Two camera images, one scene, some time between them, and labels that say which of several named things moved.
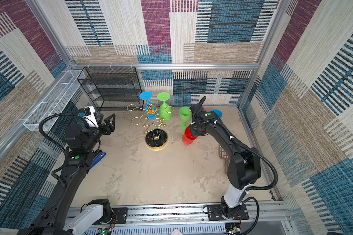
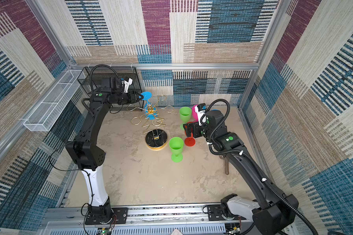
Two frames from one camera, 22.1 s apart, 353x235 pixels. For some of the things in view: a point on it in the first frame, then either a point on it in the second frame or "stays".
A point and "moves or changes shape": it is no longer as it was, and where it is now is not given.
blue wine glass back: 151,111 stays
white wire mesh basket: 55,101 stays
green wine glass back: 165,110 -> 176,144
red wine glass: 188,137 moves or changes shape
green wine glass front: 185,114 stays
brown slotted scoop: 224,154 stays
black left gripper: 109,129 -> 135,101
